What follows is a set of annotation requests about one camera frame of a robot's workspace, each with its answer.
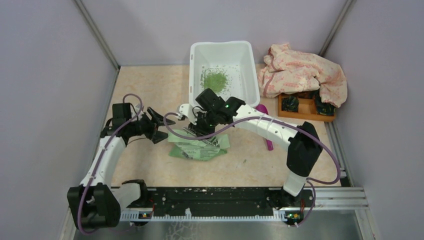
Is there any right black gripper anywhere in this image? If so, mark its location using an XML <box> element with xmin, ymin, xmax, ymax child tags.
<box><xmin>188</xmin><ymin>110</ymin><xmax>219</xmax><ymax>141</ymax></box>

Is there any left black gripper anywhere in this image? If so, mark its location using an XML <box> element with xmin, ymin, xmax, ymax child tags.
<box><xmin>127</xmin><ymin>106</ymin><xmax>176</xmax><ymax>144</ymax></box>

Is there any green cat litter bag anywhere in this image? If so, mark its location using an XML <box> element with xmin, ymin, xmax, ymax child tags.
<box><xmin>167</xmin><ymin>133</ymin><xmax>230</xmax><ymax>161</ymax></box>

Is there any purple plastic scoop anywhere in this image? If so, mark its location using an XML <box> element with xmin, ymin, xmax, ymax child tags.
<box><xmin>255</xmin><ymin>104</ymin><xmax>274</xmax><ymax>151</ymax></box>

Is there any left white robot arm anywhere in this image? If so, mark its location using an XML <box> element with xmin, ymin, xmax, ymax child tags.
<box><xmin>67</xmin><ymin>103</ymin><xmax>175</xmax><ymax>233</ymax></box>

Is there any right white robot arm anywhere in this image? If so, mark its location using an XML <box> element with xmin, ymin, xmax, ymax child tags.
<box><xmin>178</xmin><ymin>88</ymin><xmax>323</xmax><ymax>208</ymax></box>

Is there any green cat litter pile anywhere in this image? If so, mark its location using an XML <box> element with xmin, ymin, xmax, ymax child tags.
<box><xmin>200</xmin><ymin>65</ymin><xmax>243</xmax><ymax>100</ymax></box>

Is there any white plastic litter box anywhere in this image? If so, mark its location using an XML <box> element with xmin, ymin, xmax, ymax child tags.
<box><xmin>188</xmin><ymin>40</ymin><xmax>261</xmax><ymax>107</ymax></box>

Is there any dark patterned cloth bundle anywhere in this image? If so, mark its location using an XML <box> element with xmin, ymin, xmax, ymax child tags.
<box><xmin>281</xmin><ymin>95</ymin><xmax>299</xmax><ymax>113</ymax></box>

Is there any pink patterned cloth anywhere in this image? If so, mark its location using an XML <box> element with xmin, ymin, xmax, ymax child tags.
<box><xmin>257</xmin><ymin>43</ymin><xmax>348</xmax><ymax>108</ymax></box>

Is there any wooden tray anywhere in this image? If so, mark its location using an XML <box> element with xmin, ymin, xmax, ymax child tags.
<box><xmin>277</xmin><ymin>93</ymin><xmax>336</xmax><ymax>123</ymax></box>

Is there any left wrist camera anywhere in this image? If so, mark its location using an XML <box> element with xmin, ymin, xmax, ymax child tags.
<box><xmin>130</xmin><ymin>104</ymin><xmax>144</xmax><ymax>121</ymax></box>

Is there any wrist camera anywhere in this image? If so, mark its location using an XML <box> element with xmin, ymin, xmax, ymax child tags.
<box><xmin>130</xmin><ymin>104</ymin><xmax>144</xmax><ymax>121</ymax></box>
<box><xmin>176</xmin><ymin>103</ymin><xmax>197</xmax><ymax>125</ymax></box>

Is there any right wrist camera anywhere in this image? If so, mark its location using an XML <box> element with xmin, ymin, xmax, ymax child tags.
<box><xmin>176</xmin><ymin>103</ymin><xmax>197</xmax><ymax>125</ymax></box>

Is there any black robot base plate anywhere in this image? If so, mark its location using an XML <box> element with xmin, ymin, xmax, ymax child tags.
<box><xmin>127</xmin><ymin>187</ymin><xmax>313</xmax><ymax>220</ymax></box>

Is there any aluminium frame rail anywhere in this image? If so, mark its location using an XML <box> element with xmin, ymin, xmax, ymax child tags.
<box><xmin>67</xmin><ymin>187</ymin><xmax>370</xmax><ymax>223</ymax></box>

